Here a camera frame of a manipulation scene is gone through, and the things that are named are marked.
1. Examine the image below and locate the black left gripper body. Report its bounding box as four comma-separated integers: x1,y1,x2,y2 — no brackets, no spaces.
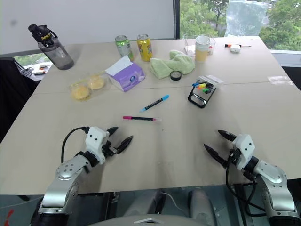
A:
102,139,118,158

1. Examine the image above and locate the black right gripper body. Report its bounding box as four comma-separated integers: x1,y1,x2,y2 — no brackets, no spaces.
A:
227,147,242,166

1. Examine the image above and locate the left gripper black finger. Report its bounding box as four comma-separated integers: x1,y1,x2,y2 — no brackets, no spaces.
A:
106,126,119,137
116,135,134,155

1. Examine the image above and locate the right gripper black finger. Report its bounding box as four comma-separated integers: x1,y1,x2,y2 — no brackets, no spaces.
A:
217,130,238,142
203,144,228,169

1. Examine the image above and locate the purple tissue box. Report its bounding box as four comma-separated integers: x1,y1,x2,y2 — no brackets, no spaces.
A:
104,55,146,93

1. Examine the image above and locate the black marker holder rack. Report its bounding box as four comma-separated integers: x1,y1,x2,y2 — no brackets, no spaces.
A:
187,75,225,109

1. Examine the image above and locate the small white orange box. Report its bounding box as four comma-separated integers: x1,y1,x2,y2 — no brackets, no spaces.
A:
32,66,47,76

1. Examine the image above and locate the clear acrylic box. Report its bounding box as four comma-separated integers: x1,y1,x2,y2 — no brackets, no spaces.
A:
183,33,216,57

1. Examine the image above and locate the black marker pink cap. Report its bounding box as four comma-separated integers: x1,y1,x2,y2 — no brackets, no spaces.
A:
122,115,162,122

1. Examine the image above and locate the black marker light blue cap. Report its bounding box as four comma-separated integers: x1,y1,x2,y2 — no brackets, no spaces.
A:
139,94,170,113

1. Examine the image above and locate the yellow round bread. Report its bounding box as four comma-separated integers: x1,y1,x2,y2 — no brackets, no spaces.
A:
71,85,91,101
87,74,105,90

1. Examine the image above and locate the grey rounded robot leg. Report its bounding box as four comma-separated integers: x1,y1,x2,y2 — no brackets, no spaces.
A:
187,187,217,226
126,189,166,215

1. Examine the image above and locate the clear plastic bread bag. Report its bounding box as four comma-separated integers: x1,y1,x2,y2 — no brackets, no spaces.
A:
69,70,111,102

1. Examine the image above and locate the black tape roll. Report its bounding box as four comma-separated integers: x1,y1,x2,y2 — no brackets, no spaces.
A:
169,70,182,81

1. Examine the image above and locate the light green towel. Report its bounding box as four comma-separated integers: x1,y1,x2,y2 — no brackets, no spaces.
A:
150,49,196,80

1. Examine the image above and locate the green drink can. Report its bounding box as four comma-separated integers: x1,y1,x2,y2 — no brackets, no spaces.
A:
114,35,135,63

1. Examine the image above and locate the yellow drink can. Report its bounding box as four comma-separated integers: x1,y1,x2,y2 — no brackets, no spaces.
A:
136,33,154,63

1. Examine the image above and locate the white and yellow cup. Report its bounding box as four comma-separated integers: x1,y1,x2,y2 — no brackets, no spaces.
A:
195,35,211,63

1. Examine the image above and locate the dark grey sports water bottle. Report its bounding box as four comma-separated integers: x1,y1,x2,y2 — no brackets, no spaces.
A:
28,23,75,71

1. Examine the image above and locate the white roller blind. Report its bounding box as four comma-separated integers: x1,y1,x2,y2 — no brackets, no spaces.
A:
0,0,176,55

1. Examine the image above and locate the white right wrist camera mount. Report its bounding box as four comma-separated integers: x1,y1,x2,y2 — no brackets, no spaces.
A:
231,134,256,170

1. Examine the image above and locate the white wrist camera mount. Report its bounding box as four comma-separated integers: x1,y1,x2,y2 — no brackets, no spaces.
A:
231,134,256,170
85,126,111,165

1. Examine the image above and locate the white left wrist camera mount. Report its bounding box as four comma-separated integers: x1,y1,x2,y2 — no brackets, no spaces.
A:
85,126,111,165

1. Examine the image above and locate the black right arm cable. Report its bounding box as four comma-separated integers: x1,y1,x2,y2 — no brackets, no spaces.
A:
225,160,268,218

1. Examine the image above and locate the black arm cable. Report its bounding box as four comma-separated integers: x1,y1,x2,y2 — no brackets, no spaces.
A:
225,160,268,218
61,126,90,164

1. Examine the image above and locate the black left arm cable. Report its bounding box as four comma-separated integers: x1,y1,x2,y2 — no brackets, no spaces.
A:
61,126,90,164

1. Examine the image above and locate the thin white cable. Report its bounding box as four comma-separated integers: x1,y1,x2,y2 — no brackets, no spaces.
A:
160,191,179,214

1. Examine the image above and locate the red black handled screwdriver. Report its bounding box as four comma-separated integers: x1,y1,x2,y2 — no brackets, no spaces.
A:
224,43,252,49

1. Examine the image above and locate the dark window frame post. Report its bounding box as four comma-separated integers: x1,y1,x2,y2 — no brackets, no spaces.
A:
172,0,181,40

